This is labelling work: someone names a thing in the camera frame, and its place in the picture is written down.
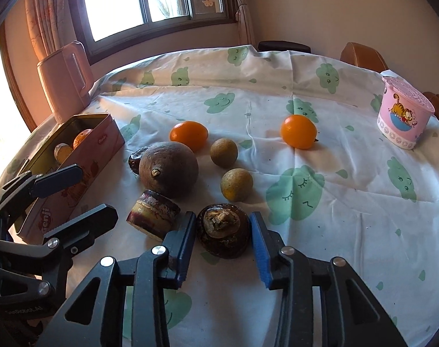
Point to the sliding glass window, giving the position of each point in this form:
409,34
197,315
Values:
132,0

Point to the pink cartoon cat cup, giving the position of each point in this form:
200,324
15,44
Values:
403,115

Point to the pink electric kettle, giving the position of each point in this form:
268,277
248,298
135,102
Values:
64,83

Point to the brown leather chair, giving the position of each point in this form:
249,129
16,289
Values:
360,56

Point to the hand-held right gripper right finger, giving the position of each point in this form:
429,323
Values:
259,247

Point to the wooden balcony door frame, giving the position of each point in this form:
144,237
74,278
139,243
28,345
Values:
13,79

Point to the black round stool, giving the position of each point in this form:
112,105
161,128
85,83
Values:
284,46

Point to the beige patterned curtain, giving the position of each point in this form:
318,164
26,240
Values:
49,14
244,7

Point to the small striped ceramic cup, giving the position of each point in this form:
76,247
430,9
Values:
152,213

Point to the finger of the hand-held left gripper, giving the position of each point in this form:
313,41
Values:
60,179
85,224

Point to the dark red date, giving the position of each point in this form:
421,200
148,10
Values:
135,159

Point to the dark water chestnut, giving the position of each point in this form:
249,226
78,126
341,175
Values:
223,231

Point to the pink rectangular tin box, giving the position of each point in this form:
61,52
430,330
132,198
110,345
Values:
96,148

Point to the orange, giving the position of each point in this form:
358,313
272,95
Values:
188,134
82,138
298,132

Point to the large brown round fruit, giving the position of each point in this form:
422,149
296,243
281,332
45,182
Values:
172,170

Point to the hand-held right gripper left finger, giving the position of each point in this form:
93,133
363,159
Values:
185,247

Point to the brown longan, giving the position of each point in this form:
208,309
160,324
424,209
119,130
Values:
223,153
236,184

